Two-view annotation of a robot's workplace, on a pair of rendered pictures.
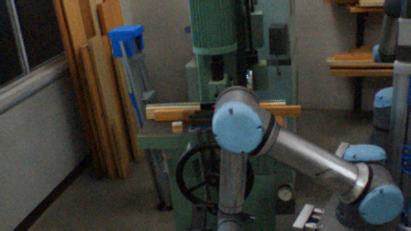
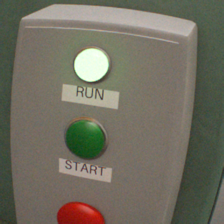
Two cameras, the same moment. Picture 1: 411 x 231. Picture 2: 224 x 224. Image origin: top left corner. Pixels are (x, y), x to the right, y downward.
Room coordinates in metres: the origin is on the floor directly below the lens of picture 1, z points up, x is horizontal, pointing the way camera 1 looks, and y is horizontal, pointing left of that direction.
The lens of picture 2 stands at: (2.12, -0.60, 1.54)
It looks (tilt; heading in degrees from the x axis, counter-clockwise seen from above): 19 degrees down; 94
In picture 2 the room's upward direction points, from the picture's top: 5 degrees clockwise
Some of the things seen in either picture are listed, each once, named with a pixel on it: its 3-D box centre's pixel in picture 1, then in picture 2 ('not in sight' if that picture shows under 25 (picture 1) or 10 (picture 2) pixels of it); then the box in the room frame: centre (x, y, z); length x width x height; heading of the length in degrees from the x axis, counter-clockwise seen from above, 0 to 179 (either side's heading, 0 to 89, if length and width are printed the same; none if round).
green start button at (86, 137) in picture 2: not in sight; (84, 139); (2.08, -0.28, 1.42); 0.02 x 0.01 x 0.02; 171
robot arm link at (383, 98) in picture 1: (392, 106); not in sight; (1.55, -0.70, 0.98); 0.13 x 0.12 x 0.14; 73
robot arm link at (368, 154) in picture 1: (364, 169); not in sight; (1.12, -0.44, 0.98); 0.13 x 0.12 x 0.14; 174
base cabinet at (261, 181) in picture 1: (230, 208); not in sight; (1.91, -0.07, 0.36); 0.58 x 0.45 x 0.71; 171
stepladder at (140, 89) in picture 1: (147, 120); not in sight; (2.61, 0.37, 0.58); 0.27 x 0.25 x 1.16; 74
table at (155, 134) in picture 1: (212, 135); not in sight; (1.69, -0.01, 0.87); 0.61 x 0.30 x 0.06; 81
